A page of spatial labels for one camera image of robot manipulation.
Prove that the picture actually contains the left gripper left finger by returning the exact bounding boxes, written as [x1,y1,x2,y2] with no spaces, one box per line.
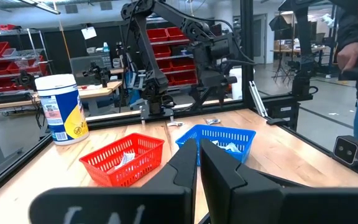
[29,138,198,224]

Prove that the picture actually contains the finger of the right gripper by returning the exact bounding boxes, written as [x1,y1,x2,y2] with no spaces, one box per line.
[216,86,227,105]
[190,86,206,105]

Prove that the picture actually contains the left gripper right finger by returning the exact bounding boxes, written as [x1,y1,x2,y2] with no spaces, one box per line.
[200,138,358,224]

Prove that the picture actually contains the blue plastic basket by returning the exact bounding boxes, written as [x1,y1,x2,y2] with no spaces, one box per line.
[175,124,257,167]

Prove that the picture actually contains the small white grey packet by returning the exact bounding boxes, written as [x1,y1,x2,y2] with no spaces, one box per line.
[113,151,137,170]

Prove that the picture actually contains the white plastic bucket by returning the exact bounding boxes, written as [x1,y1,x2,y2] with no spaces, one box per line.
[228,67,244,101]

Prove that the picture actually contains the grey door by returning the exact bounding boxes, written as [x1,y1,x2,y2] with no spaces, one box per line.
[252,13,269,65]

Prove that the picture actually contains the red plastic basket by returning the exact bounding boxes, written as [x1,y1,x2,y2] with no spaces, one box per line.
[78,133,165,188]

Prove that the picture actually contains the black equipment stand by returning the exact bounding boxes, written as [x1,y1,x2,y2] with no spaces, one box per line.
[291,0,319,98]

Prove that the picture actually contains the wooden workbench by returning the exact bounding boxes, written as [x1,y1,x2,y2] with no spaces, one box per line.
[0,80,124,170]

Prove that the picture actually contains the small black gripper device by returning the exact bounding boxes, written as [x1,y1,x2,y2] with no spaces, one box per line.
[81,61,112,88]
[12,70,37,91]

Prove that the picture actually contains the white paper tag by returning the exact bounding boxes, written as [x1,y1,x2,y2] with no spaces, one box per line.
[80,26,98,40]

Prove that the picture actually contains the black handheld device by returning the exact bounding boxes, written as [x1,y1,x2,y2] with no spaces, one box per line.
[340,67,358,82]

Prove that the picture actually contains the person's hand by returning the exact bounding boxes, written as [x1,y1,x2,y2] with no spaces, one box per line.
[336,42,358,74]

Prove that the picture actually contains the disinfectant wipes canister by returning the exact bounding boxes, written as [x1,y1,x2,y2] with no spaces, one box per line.
[34,73,90,146]

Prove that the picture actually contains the black power supply box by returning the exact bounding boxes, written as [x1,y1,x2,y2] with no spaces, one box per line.
[0,92,33,105]

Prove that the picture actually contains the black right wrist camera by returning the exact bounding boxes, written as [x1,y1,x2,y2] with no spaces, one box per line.
[209,39,231,58]

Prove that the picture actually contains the grey metal bracket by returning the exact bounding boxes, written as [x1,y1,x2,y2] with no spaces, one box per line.
[248,80,269,118]

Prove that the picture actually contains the metal wire shelf rack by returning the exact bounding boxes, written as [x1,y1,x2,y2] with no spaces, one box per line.
[138,15,200,91]
[0,27,53,96]

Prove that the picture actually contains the black aluminium table frame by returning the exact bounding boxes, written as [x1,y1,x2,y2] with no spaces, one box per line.
[0,0,358,205]

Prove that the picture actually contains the black table-level camera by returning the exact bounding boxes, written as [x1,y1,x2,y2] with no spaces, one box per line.
[333,134,358,166]

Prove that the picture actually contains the yellow hanging cable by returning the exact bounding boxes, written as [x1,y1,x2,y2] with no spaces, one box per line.
[57,18,71,60]

